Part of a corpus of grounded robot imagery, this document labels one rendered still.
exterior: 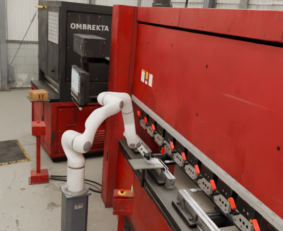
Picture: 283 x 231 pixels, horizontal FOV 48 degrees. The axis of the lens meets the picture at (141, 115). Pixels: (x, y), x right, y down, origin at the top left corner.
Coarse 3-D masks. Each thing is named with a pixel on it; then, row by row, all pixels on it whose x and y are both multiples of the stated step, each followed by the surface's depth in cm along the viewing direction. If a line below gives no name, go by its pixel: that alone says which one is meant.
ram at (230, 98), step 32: (160, 32) 272; (192, 32) 225; (160, 64) 273; (192, 64) 221; (224, 64) 185; (256, 64) 160; (160, 96) 274; (192, 96) 222; (224, 96) 186; (256, 96) 160; (192, 128) 222; (224, 128) 186; (256, 128) 160; (224, 160) 187; (256, 160) 161; (256, 192) 161
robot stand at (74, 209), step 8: (88, 192) 226; (64, 200) 226; (72, 200) 221; (80, 200) 224; (64, 208) 227; (72, 208) 223; (80, 208) 226; (64, 216) 229; (72, 216) 225; (80, 216) 228; (64, 224) 230; (72, 224) 227; (80, 224) 230
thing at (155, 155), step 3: (153, 156) 330; (156, 156) 332; (159, 156) 335; (162, 156) 335; (165, 156) 336; (168, 156) 337; (162, 159) 335; (165, 159) 337; (168, 159) 338; (171, 159) 339
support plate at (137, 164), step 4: (128, 160) 282; (132, 160) 282; (136, 160) 283; (140, 160) 284; (132, 164) 275; (136, 164) 276; (140, 164) 277; (144, 164) 277; (156, 164) 280; (160, 164) 280; (136, 168) 269; (140, 168) 269; (144, 168) 271; (148, 168) 272; (152, 168) 273
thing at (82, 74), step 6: (72, 66) 368; (84, 72) 336; (78, 78) 344; (84, 78) 338; (78, 84) 344; (84, 84) 340; (72, 90) 372; (78, 90) 345; (84, 90) 342; (72, 96) 374; (78, 96) 348; (84, 96) 347; (78, 102) 348
